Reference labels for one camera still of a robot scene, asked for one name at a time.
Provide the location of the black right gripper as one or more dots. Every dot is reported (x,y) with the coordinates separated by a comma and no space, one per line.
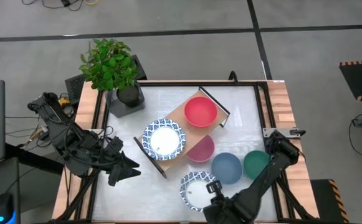
(227,211)

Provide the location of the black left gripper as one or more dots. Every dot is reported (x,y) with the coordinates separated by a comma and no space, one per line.
(112,154)

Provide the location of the blue white patterned bowl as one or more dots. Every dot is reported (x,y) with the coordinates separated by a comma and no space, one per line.
(194,193)
(164,140)

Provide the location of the blue plastic bowl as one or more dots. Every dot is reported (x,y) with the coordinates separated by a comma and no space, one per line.
(226,168)

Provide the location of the dark pink plastic bowl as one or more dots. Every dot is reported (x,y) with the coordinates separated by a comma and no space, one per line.
(203,152)

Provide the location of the green plastic bowl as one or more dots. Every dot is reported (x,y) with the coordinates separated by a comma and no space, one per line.
(254,163)

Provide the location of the coral red plastic bowl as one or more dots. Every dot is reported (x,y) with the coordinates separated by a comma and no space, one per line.
(200,111)

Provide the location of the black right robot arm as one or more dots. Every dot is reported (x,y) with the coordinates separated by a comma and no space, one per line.
(271,174)

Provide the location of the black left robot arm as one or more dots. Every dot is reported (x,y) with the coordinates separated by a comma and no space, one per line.
(62,137)

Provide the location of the grey square planter base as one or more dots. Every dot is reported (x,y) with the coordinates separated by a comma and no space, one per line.
(118,109)

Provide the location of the black round plant pot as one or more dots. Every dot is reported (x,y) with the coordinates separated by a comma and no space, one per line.
(128,97)

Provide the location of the black metal bar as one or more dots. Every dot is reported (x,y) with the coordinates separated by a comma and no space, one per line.
(34,160)

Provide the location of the green leafy plant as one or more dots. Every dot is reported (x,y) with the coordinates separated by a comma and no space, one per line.
(109,65)

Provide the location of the black computer mouse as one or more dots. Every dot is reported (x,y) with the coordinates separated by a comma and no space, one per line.
(3,207)

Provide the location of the black power adapter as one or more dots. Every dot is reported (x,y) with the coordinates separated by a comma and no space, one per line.
(65,2)

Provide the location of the wooden shelf with black frame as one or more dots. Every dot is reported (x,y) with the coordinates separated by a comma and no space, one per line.
(196,132)

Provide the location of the grey metal bracket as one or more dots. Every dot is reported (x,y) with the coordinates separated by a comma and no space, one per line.
(269,132)

